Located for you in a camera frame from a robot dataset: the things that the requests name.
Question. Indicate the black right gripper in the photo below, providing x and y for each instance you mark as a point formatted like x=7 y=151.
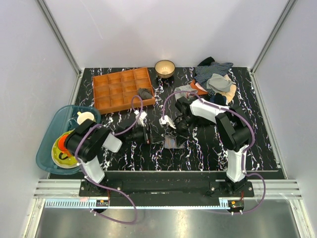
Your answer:
x=182 y=137

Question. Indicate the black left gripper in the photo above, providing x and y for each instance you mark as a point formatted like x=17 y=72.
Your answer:
x=150 y=137

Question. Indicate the grey white striped underwear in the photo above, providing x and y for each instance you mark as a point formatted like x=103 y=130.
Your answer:
x=173 y=142

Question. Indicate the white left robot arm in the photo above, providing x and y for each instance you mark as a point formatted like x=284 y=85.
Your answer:
x=86 y=141

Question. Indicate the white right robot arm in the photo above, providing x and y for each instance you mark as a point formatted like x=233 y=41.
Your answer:
x=233 y=130

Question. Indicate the striped grey cloth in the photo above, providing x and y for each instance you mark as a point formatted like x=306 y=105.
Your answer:
x=184 y=91

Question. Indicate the orange cloth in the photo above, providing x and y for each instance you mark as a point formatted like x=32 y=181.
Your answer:
x=196 y=86

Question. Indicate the rolled dark grey sock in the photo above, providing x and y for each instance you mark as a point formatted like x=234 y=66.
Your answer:
x=144 y=93

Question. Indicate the dark navy cloth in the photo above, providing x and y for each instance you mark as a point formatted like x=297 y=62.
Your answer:
x=219 y=99

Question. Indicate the dark blue striped cloth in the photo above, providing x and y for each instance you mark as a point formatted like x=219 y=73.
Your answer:
x=203 y=73

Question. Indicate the beige cloth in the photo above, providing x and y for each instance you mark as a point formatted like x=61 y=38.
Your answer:
x=229 y=95

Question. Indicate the orange wooden compartment tray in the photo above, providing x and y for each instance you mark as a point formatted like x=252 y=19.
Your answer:
x=114 y=92

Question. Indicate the beige ceramic bowl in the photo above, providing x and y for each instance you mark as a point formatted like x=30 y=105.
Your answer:
x=165 y=68

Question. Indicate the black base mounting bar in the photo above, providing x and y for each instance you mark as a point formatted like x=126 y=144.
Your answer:
x=162 y=180

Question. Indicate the cream yellow mug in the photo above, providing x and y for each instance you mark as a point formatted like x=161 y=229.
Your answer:
x=82 y=116

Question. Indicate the green dotted plate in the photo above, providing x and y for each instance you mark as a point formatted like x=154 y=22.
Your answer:
x=64 y=160

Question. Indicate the blue plastic bin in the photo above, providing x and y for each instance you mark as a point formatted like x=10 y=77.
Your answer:
x=64 y=120

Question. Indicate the orange cup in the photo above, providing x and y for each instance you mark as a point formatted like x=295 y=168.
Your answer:
x=61 y=143

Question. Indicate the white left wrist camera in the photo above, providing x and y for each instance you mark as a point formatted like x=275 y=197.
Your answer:
x=140 y=117

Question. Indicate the white slotted cable duct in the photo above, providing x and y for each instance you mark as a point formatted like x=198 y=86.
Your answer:
x=222 y=204

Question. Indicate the aluminium frame rail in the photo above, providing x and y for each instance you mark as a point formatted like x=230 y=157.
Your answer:
x=73 y=188

